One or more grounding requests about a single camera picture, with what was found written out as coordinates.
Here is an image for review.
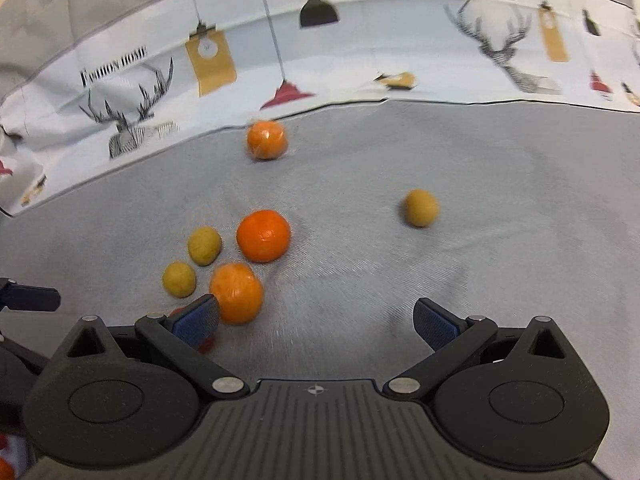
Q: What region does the small yellow fruit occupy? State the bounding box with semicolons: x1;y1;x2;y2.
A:
403;189;440;229
187;226;223;267
162;261;198;298

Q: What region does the grey bed sheet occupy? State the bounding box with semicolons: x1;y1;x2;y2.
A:
0;0;640;401

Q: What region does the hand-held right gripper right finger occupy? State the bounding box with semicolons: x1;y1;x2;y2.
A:
383;297;569;404

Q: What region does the deer and lamp printed cloth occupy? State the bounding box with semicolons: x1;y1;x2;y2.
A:
0;0;640;219

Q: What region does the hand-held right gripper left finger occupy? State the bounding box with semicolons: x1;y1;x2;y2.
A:
66;293;251;402

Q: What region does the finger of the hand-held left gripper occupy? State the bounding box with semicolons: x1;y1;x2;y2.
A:
0;277;62;312

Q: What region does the plastic-wrapped orange tangerine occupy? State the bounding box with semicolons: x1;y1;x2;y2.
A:
246;119;290;162

